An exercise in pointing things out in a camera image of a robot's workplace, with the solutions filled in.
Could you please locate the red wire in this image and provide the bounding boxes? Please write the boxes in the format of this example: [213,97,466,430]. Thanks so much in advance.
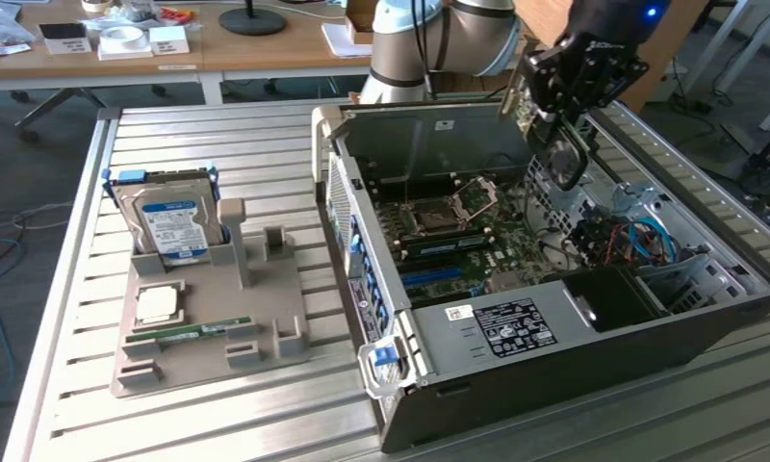
[601,222,618,267]

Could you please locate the silver CPU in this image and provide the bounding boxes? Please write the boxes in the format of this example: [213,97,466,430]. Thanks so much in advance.
[134,287,181,325]

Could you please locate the open black PC case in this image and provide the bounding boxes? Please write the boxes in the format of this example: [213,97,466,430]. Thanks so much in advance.
[310,98,770,454]

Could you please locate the grey parts rack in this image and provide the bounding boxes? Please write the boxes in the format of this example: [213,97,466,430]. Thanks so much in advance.
[107,196,313,399]

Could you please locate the white tape roll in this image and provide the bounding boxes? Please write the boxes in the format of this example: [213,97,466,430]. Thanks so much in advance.
[98,25,145,47]

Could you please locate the CPU socket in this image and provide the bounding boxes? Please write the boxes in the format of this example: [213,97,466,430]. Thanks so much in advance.
[399,198,473,238]

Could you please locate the metal socket cover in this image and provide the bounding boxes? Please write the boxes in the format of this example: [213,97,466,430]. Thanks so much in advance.
[447,176,499,225]

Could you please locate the black round lamp base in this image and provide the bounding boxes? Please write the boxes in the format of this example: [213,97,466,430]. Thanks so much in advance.
[217,0,290,37]

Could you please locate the orange small parts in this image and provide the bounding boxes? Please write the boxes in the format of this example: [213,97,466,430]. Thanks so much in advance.
[155,5,197,25]

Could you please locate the plain white box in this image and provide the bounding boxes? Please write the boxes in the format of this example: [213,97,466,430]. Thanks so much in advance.
[147,24,191,58]

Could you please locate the green RAM stick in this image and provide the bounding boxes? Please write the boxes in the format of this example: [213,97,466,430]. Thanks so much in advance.
[126,316,255,343]

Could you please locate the metal disk bay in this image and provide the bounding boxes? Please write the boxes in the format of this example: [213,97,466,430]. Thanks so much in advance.
[633,253,747,315]

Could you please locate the flat white box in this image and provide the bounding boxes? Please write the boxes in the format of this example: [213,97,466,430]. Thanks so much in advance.
[95,36,155,63]

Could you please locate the wooden desk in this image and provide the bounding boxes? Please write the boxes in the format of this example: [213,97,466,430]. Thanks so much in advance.
[0,0,386,105]

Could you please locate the blue wire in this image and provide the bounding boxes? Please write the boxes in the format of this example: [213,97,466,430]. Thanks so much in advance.
[619,218,681,267]

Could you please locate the grey power supply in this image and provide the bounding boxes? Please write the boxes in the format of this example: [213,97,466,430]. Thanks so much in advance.
[394,282,602,387]

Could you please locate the white floor cable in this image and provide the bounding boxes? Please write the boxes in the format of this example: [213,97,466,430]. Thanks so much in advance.
[0,200,73,230]

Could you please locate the small cardboard box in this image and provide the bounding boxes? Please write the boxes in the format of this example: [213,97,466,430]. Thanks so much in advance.
[343,0,377,46]

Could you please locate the white box with black top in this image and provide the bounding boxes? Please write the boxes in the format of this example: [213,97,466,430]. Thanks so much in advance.
[37,22,93,56]

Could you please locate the clear plastic bag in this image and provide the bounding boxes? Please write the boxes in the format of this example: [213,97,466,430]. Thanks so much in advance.
[0,0,37,45]

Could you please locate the white booklet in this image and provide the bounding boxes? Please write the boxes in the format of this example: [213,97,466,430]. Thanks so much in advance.
[319,22,374,61]

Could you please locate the black graphics card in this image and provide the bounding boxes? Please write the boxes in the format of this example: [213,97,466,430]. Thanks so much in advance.
[498,36,595,193]

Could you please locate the perforated metal drive cage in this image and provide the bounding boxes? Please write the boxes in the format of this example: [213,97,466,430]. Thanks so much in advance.
[523,153,617,228]

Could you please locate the blue expansion slot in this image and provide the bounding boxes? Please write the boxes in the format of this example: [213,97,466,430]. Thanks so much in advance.
[399,266,465,289]

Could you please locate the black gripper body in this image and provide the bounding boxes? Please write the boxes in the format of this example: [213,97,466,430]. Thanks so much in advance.
[554,0,674,73]

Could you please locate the hard disk with blue caddy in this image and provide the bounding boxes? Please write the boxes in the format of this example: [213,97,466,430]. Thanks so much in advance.
[101,166,231,267]

